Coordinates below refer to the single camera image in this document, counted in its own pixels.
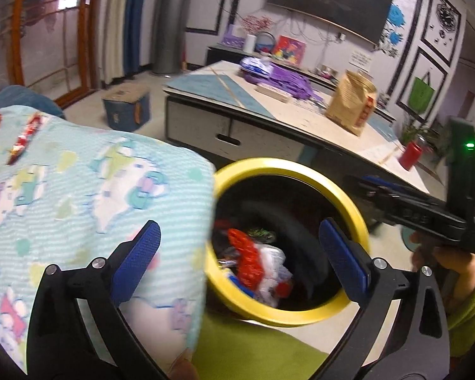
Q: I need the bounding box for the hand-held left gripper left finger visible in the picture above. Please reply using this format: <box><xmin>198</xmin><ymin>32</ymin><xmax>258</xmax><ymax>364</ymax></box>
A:
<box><xmin>26</xmin><ymin>219</ymin><xmax>168</xmax><ymax>380</ymax></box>

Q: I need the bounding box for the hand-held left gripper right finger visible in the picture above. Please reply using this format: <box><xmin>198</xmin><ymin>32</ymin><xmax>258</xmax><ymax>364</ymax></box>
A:
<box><xmin>313</xmin><ymin>217</ymin><xmax>451</xmax><ymax>380</ymax></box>

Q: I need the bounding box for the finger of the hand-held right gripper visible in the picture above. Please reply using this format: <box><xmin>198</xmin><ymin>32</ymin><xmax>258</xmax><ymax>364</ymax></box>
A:
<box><xmin>344</xmin><ymin>174</ymin><xmax>413</xmax><ymax>222</ymax></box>

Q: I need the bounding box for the white and orange plastic bag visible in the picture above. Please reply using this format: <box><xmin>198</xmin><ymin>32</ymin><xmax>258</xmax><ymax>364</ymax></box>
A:
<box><xmin>257</xmin><ymin>245</ymin><xmax>296</xmax><ymax>308</ymax></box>

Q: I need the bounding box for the red mesh wrapper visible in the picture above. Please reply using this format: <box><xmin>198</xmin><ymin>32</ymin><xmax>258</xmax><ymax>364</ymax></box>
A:
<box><xmin>226</xmin><ymin>228</ymin><xmax>269</xmax><ymax>290</ymax></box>

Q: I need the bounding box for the yellow trash bin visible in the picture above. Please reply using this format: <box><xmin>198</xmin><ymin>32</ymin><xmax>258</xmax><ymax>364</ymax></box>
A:
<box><xmin>204</xmin><ymin>157</ymin><xmax>371</xmax><ymax>328</ymax></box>

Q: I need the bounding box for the person's right hand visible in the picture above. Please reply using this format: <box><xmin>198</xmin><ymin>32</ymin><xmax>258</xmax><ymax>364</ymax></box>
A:
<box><xmin>410</xmin><ymin>231</ymin><xmax>475</xmax><ymax>286</ymax></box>

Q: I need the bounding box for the person's left hand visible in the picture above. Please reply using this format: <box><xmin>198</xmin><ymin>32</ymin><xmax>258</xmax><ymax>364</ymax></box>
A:
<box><xmin>169</xmin><ymin>348</ymin><xmax>199</xmax><ymax>380</ymax></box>

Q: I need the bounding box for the red can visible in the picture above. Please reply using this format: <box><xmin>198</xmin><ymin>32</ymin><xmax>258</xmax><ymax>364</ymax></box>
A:
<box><xmin>398</xmin><ymin>140</ymin><xmax>425</xmax><ymax>172</ymax></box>

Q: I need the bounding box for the green potted plant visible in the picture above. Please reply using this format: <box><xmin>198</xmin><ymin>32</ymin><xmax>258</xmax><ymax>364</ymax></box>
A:
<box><xmin>400</xmin><ymin>113</ymin><xmax>453</xmax><ymax>156</ymax></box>

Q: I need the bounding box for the dark green wrapper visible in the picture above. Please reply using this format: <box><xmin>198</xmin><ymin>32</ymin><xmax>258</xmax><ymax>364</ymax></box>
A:
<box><xmin>249</xmin><ymin>227</ymin><xmax>276</xmax><ymax>243</ymax></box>

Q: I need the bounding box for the brown paper bag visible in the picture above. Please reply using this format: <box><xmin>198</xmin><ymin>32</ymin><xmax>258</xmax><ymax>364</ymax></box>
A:
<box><xmin>325</xmin><ymin>69</ymin><xmax>378</xmax><ymax>136</ymax></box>

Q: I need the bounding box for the cartoon cat printed bedsheet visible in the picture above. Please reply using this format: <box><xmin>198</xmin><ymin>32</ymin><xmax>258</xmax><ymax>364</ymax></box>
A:
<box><xmin>0</xmin><ymin>105</ymin><xmax>217</xmax><ymax>375</ymax></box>

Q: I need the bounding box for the white coffee table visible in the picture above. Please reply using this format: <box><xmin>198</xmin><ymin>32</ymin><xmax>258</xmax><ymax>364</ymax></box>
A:
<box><xmin>162</xmin><ymin>59</ymin><xmax>451</xmax><ymax>208</ymax></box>

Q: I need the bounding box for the green tote bag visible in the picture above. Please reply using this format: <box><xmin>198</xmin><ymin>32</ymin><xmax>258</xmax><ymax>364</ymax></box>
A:
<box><xmin>408</xmin><ymin>76</ymin><xmax>437</xmax><ymax>116</ymax></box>

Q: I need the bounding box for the purple plastic bag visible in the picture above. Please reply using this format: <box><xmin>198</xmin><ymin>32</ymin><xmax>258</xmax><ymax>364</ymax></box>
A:
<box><xmin>247</xmin><ymin>62</ymin><xmax>326</xmax><ymax>102</ymax></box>

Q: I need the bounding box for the white power strip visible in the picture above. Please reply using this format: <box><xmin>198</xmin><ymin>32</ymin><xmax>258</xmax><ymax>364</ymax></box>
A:
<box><xmin>258</xmin><ymin>83</ymin><xmax>292</xmax><ymax>102</ymax></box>

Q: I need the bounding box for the blue storage box stool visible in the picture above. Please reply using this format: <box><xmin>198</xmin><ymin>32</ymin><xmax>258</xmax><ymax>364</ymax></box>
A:
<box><xmin>102</xmin><ymin>84</ymin><xmax>151</xmax><ymax>132</ymax></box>

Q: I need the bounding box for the colourful picture box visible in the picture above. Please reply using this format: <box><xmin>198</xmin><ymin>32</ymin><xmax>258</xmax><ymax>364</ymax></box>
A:
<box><xmin>271</xmin><ymin>35</ymin><xmax>307</xmax><ymax>66</ymax></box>

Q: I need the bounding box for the small red candy wrapper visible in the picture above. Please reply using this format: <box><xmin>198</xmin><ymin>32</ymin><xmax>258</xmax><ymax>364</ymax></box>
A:
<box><xmin>7</xmin><ymin>113</ymin><xmax>43</xmax><ymax>166</ymax></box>

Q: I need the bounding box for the blue and white printed bag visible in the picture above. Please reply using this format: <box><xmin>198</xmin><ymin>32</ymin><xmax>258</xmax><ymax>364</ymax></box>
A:
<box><xmin>239</xmin><ymin>56</ymin><xmax>275</xmax><ymax>84</ymax></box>

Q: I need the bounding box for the red floral table ornament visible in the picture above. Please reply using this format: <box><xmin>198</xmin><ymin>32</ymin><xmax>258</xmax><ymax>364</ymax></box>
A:
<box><xmin>239</xmin><ymin>14</ymin><xmax>276</xmax><ymax>54</ymax></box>

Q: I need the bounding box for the purple box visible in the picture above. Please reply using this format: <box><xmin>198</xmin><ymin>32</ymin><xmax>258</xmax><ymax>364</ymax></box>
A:
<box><xmin>222</xmin><ymin>26</ymin><xmax>246</xmax><ymax>48</ymax></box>

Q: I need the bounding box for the beige curtain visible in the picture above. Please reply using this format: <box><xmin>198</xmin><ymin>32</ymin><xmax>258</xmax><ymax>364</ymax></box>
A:
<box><xmin>102</xmin><ymin>0</ymin><xmax>132</xmax><ymax>85</ymax></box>

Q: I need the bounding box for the dark blue curtain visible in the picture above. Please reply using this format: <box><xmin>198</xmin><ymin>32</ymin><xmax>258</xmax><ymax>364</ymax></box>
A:
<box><xmin>123</xmin><ymin>0</ymin><xmax>150</xmax><ymax>73</ymax></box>

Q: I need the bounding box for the silver standing air conditioner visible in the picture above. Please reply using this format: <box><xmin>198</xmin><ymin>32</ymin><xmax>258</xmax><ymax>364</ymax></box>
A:
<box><xmin>151</xmin><ymin>0</ymin><xmax>199</xmax><ymax>77</ymax></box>

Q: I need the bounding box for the wooden framed glass door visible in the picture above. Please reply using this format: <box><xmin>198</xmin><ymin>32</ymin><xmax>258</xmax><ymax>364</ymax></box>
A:
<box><xmin>0</xmin><ymin>0</ymin><xmax>104</xmax><ymax>108</ymax></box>

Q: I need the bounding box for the white paper wall note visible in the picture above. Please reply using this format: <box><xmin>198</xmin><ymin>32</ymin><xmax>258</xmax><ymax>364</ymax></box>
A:
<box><xmin>350</xmin><ymin>49</ymin><xmax>373</xmax><ymax>71</ymax></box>

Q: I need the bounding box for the black wall clock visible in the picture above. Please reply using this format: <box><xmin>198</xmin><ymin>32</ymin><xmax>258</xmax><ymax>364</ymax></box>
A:
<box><xmin>435</xmin><ymin>1</ymin><xmax>460</xmax><ymax>31</ymax></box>

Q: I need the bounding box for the wall mounted television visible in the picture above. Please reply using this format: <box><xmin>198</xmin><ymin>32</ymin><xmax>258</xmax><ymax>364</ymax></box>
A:
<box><xmin>266</xmin><ymin>0</ymin><xmax>395</xmax><ymax>46</ymax></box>

